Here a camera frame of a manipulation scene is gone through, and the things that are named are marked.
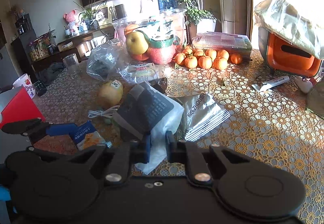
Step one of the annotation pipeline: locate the silver foil packet stack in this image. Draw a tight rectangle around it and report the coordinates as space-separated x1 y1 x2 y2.
172 93 231 142

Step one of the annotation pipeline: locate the clear flat plastic box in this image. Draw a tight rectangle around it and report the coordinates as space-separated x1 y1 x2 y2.
192 32 252 59

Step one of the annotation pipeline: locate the white strawberry mug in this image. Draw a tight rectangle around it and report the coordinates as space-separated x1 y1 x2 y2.
13 74 36 99

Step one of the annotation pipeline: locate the pink plush pig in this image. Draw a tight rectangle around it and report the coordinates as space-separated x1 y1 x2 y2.
63 10 79 35

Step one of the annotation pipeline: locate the clear plastic fruit bowl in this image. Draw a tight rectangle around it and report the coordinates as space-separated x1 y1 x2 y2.
113 9 187 65

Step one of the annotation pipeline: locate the white tube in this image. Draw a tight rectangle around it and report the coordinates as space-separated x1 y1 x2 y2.
252 76 290 92

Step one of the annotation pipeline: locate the black snack packet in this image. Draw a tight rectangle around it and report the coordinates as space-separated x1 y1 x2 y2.
149 77 167 94

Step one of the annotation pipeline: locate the yellow apple in bowl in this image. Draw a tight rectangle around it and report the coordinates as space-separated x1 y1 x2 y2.
126 31 149 55

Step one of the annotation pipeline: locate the blue yellow snack packet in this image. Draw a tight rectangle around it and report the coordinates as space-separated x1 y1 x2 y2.
69 121 113 151

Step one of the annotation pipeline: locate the clear drinking glass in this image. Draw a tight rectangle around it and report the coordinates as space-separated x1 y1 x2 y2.
63 53 81 78

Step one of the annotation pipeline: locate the clear bag with food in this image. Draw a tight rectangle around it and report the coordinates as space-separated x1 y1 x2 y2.
118 63 163 84

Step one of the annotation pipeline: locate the grey plastic bag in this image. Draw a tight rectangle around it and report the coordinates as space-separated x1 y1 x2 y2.
86 39 126 81

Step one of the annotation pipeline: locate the grey white paper bag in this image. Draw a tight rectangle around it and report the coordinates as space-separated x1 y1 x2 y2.
113 82 184 175

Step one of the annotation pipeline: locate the yellow pear on table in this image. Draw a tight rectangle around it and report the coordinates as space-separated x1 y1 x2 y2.
97 80 124 109

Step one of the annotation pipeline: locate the white plastic bin liner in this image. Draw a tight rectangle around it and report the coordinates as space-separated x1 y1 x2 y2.
254 0 323 60

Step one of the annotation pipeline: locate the black cloth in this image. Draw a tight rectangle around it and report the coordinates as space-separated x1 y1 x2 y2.
39 63 65 86

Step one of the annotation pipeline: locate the black speaker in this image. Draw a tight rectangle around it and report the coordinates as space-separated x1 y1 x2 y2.
115 4 126 19

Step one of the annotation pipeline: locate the orange grey desktop bin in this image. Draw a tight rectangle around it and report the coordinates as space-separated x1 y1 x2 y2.
258 27 322 78

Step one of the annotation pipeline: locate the red grey cardboard box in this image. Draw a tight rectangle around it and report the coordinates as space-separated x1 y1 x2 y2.
0 87 46 128

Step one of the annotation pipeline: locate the wooden tv cabinet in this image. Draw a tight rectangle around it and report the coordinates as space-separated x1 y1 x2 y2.
31 24 115 73

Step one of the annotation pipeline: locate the mandarin orange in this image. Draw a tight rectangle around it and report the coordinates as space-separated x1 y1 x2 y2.
184 56 198 69
217 49 230 61
230 53 243 65
198 56 213 69
213 57 228 70

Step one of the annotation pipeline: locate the white usb cable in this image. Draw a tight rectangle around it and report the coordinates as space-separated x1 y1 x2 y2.
88 105 121 121

